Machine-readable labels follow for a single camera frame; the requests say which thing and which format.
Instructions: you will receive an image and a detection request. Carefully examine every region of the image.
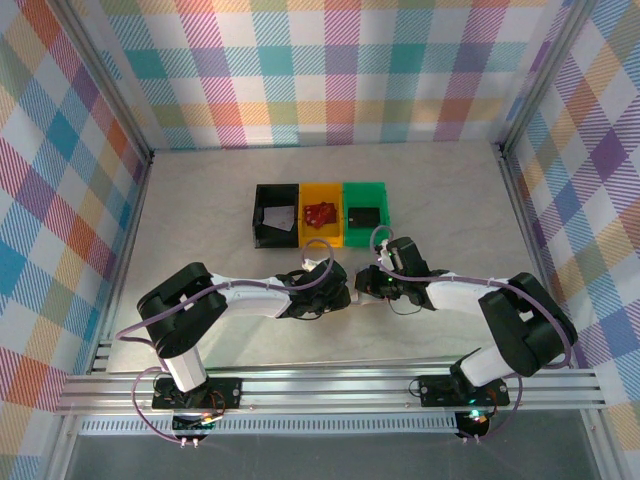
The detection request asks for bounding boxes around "aluminium side rail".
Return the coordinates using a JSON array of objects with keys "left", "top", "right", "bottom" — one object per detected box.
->
[
  {"left": 47, "top": 152, "right": 156, "bottom": 480},
  {"left": 492, "top": 142, "right": 621, "bottom": 480}
]

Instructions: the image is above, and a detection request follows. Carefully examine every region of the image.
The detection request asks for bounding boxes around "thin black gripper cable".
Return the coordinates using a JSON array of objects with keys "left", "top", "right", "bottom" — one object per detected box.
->
[{"left": 388, "top": 298, "right": 421, "bottom": 317}]

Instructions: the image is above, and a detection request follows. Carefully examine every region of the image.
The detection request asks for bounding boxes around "aluminium corner post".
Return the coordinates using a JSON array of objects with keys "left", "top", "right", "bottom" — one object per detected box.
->
[
  {"left": 492, "top": 0, "right": 601, "bottom": 156},
  {"left": 47, "top": 0, "right": 156, "bottom": 166}
]

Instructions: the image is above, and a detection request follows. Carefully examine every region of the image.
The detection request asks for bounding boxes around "yellow plastic bin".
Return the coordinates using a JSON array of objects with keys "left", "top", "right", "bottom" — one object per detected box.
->
[{"left": 298, "top": 182, "right": 345, "bottom": 249}]

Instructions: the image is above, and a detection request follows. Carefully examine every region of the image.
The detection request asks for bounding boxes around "slotted white cable duct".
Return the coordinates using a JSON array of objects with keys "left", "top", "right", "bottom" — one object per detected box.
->
[{"left": 78, "top": 417, "right": 460, "bottom": 437}]

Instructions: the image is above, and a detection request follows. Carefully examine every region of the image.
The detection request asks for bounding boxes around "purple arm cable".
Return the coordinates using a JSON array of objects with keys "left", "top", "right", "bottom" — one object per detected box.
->
[
  {"left": 115, "top": 239, "right": 335, "bottom": 446},
  {"left": 369, "top": 224, "right": 576, "bottom": 446}
]

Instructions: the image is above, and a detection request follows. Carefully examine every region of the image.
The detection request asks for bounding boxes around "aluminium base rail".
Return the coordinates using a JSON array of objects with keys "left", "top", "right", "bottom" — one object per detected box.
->
[{"left": 54, "top": 339, "right": 609, "bottom": 417}]

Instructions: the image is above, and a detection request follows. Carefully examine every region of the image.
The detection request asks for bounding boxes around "small circuit board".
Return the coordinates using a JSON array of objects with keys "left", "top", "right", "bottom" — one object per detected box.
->
[
  {"left": 455, "top": 408, "right": 494, "bottom": 437},
  {"left": 171, "top": 409, "right": 220, "bottom": 435}
]

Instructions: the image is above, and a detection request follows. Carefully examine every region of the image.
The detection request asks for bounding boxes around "tan leather card holder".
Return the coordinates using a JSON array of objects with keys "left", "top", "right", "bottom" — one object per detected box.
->
[{"left": 349, "top": 291, "right": 390, "bottom": 307}]

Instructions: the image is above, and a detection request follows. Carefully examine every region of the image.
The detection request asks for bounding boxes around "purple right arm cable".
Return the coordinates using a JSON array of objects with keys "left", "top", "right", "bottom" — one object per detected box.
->
[{"left": 369, "top": 224, "right": 576, "bottom": 446}]

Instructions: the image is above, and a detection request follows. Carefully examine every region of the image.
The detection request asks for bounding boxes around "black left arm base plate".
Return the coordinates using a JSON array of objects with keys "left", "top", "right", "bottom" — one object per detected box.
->
[{"left": 151, "top": 377, "right": 245, "bottom": 410}]

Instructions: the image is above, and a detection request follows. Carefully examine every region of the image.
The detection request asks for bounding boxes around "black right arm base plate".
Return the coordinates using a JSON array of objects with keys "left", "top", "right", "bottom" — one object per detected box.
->
[{"left": 416, "top": 373, "right": 512, "bottom": 407}]

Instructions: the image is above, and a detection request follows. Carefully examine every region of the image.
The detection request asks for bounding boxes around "black plastic bin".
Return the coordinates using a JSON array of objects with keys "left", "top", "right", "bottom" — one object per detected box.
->
[{"left": 252, "top": 183, "right": 301, "bottom": 250}]

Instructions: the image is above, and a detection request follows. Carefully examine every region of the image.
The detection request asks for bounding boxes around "green plastic bin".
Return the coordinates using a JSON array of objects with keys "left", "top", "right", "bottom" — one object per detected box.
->
[{"left": 342, "top": 181, "right": 390, "bottom": 248}]

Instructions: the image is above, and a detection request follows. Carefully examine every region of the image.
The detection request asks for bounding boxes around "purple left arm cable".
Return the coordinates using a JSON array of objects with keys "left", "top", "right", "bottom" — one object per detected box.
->
[{"left": 115, "top": 239, "right": 335, "bottom": 446}]

